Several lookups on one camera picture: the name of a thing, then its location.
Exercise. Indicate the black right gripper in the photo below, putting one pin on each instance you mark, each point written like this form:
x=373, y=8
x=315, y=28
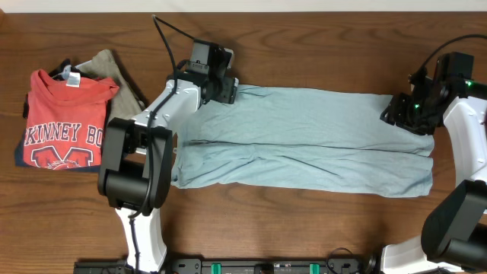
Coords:
x=398, y=113

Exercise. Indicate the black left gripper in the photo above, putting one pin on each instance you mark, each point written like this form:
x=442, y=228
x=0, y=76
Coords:
x=229, y=90

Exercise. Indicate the light blue t-shirt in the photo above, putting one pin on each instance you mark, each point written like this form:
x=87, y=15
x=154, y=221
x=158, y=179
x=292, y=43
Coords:
x=302, y=138

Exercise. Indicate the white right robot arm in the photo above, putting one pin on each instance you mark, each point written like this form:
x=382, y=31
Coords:
x=452, y=238

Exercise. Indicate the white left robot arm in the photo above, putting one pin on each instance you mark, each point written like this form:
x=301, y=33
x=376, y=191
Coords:
x=135, y=171

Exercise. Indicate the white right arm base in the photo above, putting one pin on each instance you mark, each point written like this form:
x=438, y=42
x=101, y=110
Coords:
x=407, y=257

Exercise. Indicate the khaki folded garment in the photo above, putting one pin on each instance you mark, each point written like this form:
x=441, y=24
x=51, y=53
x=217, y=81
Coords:
x=126, y=103

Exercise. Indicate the navy folded garment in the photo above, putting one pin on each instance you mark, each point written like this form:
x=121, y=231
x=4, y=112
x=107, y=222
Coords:
x=57, y=74

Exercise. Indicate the red printed t-shirt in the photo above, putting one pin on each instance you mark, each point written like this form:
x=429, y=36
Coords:
x=65, y=121

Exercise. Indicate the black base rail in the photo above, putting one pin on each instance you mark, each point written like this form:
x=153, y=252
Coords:
x=196, y=266

